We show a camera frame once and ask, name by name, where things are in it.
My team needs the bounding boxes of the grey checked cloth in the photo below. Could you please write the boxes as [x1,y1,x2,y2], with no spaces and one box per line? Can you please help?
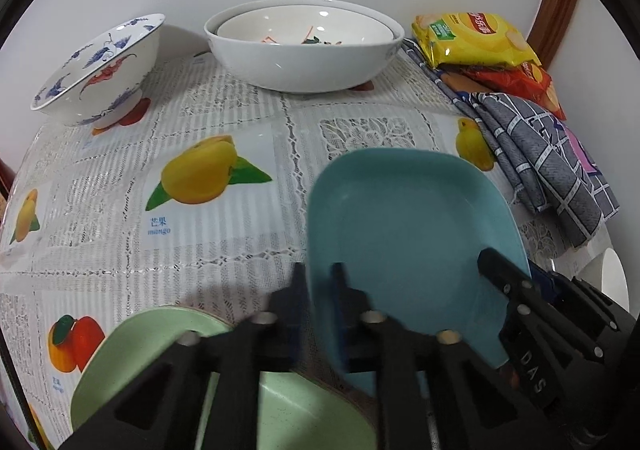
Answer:
[400,37,621,248]

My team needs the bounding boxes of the fruit print tablecloth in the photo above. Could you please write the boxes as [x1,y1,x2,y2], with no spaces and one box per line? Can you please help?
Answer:
[0,42,616,450]

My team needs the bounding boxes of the brown wooden door frame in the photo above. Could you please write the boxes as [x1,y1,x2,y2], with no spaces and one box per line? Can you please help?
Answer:
[529,0,583,76]

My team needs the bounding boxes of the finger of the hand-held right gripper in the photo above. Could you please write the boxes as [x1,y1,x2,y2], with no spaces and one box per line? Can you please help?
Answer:
[530,265,637,367]
[476,248,535,327]

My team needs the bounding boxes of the white bowl with painted inside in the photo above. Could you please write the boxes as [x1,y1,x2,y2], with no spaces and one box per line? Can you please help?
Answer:
[216,7,395,47]

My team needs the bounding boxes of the light green plate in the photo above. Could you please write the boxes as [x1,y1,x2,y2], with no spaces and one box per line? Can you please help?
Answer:
[70,307,378,450]

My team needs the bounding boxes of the blue patterned white bowl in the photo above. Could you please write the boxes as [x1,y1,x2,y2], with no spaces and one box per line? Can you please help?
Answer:
[30,12,167,128]

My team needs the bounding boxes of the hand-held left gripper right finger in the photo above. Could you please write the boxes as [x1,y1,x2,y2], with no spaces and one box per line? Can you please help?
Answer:
[331,262,568,450]

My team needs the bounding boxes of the yellow chip bag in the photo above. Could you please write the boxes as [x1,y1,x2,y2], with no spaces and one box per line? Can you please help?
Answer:
[411,11,543,71]

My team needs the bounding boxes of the red chip bag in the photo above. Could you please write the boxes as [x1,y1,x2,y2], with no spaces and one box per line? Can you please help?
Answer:
[445,59,568,122]

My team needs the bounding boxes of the large white bowl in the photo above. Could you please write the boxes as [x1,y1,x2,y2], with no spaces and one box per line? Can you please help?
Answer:
[203,0,405,93]

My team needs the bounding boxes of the pink paper item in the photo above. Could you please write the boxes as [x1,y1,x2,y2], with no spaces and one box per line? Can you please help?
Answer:
[562,122,603,176]

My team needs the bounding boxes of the teal blue plate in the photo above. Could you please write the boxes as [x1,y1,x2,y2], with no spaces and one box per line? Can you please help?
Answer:
[306,148,532,401]

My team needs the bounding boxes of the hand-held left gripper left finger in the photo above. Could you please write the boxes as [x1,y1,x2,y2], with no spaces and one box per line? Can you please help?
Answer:
[60,262,309,450]

